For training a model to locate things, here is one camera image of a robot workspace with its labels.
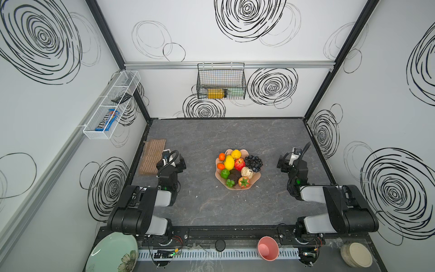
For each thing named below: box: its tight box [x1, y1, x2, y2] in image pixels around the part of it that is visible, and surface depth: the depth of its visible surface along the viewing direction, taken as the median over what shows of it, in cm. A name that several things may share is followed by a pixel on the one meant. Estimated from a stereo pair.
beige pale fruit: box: [240, 166, 254, 180], surface depth 86 cm
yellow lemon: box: [224, 154, 236, 171], surface depth 93 cm
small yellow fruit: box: [231, 149, 242, 160], surface depth 95 cm
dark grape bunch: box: [244, 155, 264, 173], surface depth 88 cm
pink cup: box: [257, 235, 280, 262], surface depth 71 cm
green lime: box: [220, 168, 231, 180], surface depth 88 cm
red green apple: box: [238, 176, 250, 189], surface depth 82 cm
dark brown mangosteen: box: [227, 173, 239, 187], surface depth 84 cm
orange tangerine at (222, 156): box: [218, 152, 226, 161], surface depth 93 cm
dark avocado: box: [229, 168, 242, 181], surface depth 90 cm
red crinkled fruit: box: [233, 157, 246, 172], surface depth 92 cm
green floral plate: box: [85, 231, 139, 272], surface depth 69 cm
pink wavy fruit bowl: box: [236, 149, 262, 191], surface depth 88 cm
